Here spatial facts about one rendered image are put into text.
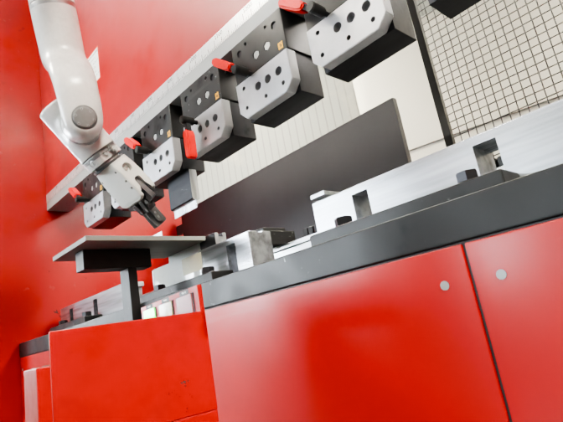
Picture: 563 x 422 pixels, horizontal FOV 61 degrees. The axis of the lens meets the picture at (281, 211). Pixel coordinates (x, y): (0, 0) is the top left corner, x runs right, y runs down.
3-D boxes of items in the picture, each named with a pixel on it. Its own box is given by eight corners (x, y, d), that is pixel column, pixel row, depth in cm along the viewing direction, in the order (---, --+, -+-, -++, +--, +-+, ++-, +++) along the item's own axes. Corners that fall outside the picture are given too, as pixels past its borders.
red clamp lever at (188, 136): (183, 159, 100) (178, 117, 102) (199, 161, 103) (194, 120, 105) (188, 156, 99) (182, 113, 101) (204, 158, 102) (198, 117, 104)
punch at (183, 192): (172, 218, 117) (167, 182, 119) (178, 218, 118) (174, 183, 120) (193, 207, 110) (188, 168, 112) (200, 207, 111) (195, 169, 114)
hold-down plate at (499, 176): (312, 254, 72) (308, 235, 73) (335, 254, 76) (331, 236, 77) (508, 192, 52) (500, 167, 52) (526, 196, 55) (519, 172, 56)
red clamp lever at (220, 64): (210, 55, 94) (238, 64, 88) (227, 60, 97) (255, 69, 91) (208, 64, 95) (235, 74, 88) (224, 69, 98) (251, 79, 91)
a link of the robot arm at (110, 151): (121, 135, 102) (130, 146, 103) (104, 150, 108) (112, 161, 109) (93, 154, 97) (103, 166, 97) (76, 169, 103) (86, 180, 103)
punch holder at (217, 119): (187, 159, 106) (178, 93, 110) (218, 163, 112) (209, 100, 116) (226, 132, 96) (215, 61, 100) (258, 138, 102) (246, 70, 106)
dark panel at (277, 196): (193, 312, 199) (180, 213, 210) (197, 312, 201) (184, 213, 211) (431, 251, 122) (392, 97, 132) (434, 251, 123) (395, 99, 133)
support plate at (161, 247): (52, 261, 99) (52, 257, 99) (165, 258, 117) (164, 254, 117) (85, 240, 87) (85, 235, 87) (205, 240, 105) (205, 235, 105)
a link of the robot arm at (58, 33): (80, -19, 92) (112, 134, 93) (73, 16, 106) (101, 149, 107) (29, -22, 88) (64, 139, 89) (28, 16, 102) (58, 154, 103)
